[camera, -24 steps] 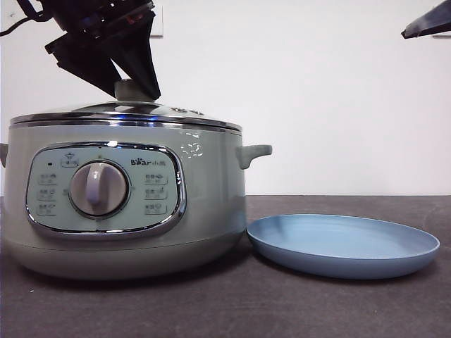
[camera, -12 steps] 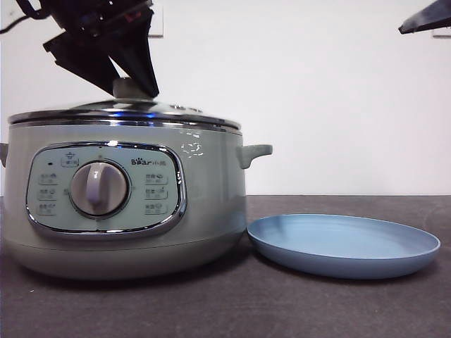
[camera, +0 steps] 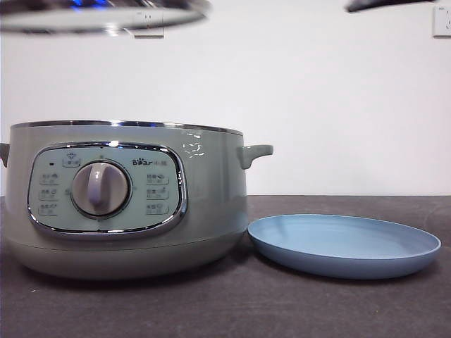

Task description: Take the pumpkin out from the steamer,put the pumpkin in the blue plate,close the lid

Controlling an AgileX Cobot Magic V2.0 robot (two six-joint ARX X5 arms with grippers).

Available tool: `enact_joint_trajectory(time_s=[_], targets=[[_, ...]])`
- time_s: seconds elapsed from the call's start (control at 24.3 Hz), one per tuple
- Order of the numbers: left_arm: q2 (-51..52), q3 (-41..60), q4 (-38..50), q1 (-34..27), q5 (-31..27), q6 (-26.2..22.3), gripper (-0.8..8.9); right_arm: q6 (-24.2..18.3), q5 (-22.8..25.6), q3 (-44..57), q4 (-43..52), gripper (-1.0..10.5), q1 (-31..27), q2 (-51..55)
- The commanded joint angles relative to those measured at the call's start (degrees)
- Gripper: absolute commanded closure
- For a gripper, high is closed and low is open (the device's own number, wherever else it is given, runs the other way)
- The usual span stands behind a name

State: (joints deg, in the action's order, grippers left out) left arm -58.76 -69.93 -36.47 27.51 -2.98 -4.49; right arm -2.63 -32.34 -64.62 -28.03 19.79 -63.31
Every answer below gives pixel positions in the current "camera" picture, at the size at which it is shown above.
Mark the white wall socket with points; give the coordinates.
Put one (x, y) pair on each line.
(443, 23)
(148, 34)

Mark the glass lid with green knob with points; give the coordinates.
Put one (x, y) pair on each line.
(88, 19)

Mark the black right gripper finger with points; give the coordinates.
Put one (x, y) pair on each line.
(370, 5)

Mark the blue round plate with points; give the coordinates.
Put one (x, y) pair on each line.
(341, 246)

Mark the pale green electric steamer pot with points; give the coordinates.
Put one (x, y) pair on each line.
(211, 183)

